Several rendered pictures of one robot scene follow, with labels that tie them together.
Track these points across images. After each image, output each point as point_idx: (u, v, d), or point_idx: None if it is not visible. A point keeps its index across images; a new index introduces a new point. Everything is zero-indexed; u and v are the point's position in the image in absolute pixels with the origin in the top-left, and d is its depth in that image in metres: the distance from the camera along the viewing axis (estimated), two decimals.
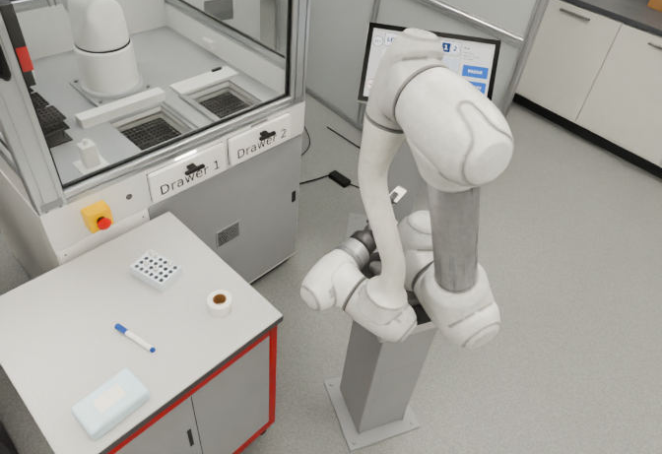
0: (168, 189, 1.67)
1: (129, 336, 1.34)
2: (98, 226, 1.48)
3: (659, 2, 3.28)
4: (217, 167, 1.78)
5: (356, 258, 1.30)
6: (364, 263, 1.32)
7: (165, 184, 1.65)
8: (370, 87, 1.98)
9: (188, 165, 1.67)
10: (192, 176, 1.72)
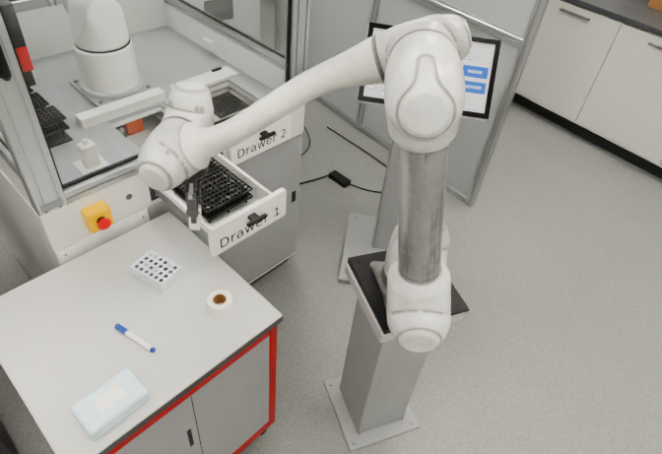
0: (228, 241, 1.52)
1: (129, 336, 1.34)
2: (98, 226, 1.48)
3: (659, 2, 3.28)
4: (277, 214, 1.63)
5: None
6: None
7: (226, 236, 1.50)
8: (370, 87, 1.98)
9: (249, 216, 1.52)
10: (252, 226, 1.57)
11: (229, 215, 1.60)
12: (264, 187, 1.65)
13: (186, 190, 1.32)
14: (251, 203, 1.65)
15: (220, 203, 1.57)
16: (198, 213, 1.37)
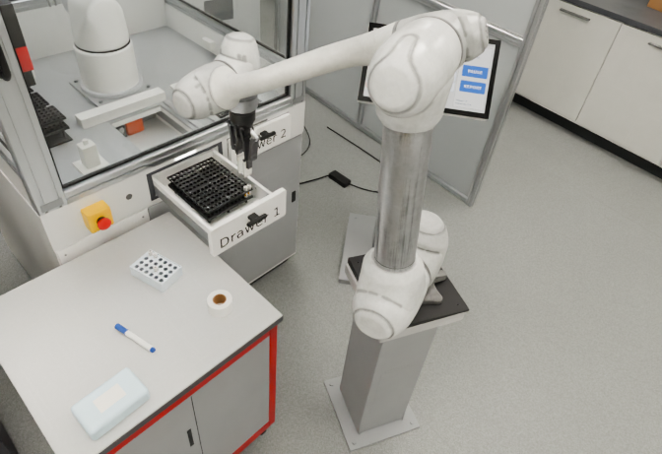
0: (228, 241, 1.52)
1: (129, 336, 1.34)
2: (98, 226, 1.48)
3: (659, 2, 3.28)
4: (277, 214, 1.63)
5: (241, 98, 1.35)
6: None
7: (226, 236, 1.50)
8: None
9: (249, 216, 1.52)
10: (252, 226, 1.57)
11: (229, 215, 1.60)
12: (264, 187, 1.65)
13: (243, 138, 1.46)
14: (251, 203, 1.65)
15: (220, 203, 1.57)
16: None
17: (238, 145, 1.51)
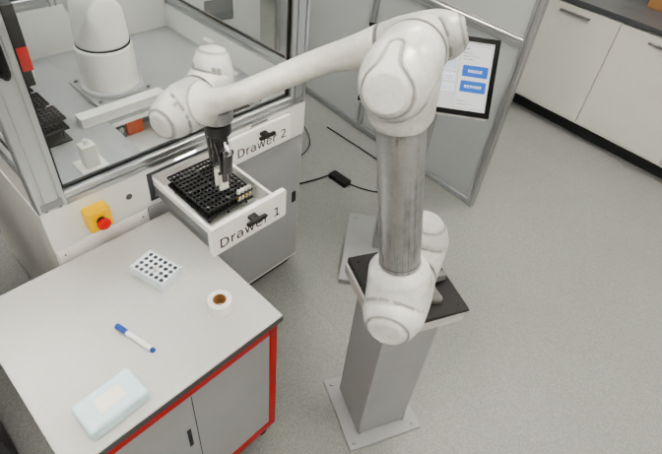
0: (228, 241, 1.52)
1: (129, 336, 1.34)
2: (98, 226, 1.48)
3: (659, 2, 3.28)
4: (277, 214, 1.63)
5: None
6: None
7: (226, 236, 1.50)
8: None
9: (249, 216, 1.52)
10: (252, 226, 1.57)
11: (229, 215, 1.60)
12: (264, 187, 1.65)
13: (218, 152, 1.43)
14: (251, 203, 1.65)
15: (220, 203, 1.57)
16: None
17: (215, 158, 1.48)
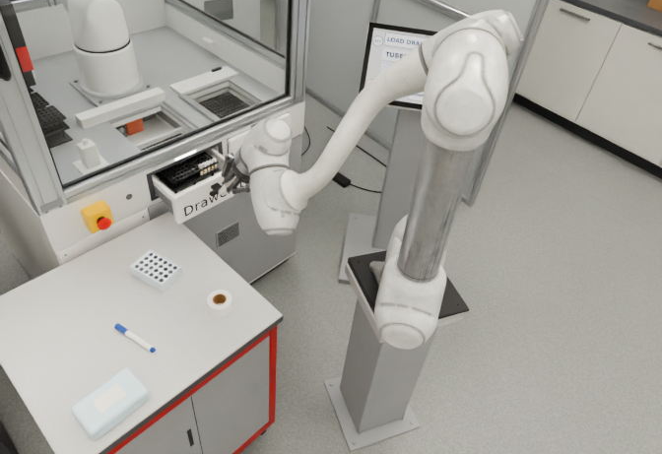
0: (192, 210, 1.60)
1: (129, 336, 1.34)
2: (98, 226, 1.48)
3: (659, 2, 3.28)
4: (241, 186, 1.72)
5: None
6: (241, 166, 1.35)
7: (189, 205, 1.58)
8: None
9: (213, 185, 1.61)
10: (216, 196, 1.65)
11: None
12: None
13: (237, 181, 1.46)
14: None
15: (185, 174, 1.66)
16: (236, 185, 1.54)
17: (230, 178, 1.50)
